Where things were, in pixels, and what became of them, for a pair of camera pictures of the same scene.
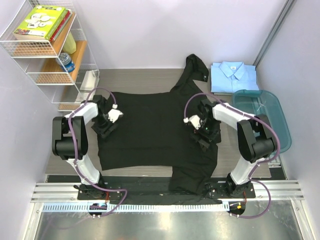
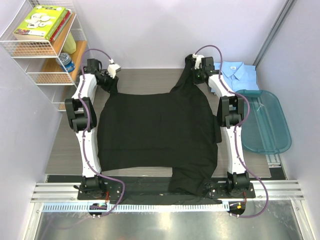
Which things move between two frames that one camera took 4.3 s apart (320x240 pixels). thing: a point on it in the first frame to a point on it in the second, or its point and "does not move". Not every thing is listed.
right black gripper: (197, 135) to (195, 80)
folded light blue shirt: (227, 76) does not move
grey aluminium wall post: (275, 31) does not move
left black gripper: (107, 131) to (112, 88)
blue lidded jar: (65, 59) does not move
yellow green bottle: (70, 46) does not move
